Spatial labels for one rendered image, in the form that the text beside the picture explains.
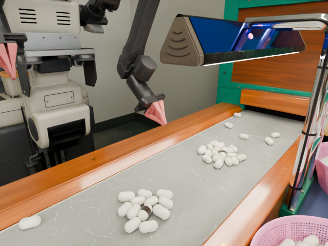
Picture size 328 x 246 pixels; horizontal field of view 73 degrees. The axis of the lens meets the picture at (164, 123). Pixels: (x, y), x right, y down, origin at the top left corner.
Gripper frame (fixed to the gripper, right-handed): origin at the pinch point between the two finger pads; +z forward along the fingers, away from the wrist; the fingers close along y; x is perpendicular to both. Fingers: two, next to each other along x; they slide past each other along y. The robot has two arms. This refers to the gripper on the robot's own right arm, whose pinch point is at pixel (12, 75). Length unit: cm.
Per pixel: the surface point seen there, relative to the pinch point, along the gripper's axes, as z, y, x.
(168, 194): 37.5, 15.9, -21.1
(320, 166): 48, 54, -40
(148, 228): 39.3, 6.9, -24.0
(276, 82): 23, 93, -23
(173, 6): -82, 173, 73
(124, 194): 34.1, 9.1, -15.1
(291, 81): 24, 93, -29
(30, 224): 31.8, -7.8, -9.1
